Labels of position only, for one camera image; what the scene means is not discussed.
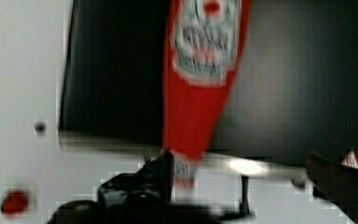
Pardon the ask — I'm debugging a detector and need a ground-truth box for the silver toaster oven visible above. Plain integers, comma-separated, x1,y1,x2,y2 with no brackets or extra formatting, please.
0,0,358,224

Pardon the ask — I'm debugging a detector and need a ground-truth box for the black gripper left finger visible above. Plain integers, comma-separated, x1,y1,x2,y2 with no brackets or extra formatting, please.
97,151,174,205

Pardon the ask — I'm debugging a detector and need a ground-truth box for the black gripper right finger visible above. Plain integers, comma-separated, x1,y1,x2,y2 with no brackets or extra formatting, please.
306,152,358,224

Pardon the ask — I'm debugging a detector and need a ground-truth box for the small red ball toy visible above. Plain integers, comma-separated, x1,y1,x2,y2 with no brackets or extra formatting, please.
0,189,29,216

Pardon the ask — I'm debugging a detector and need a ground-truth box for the red plush ketchup bottle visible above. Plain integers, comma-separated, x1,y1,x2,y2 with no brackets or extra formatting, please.
162,0,252,188

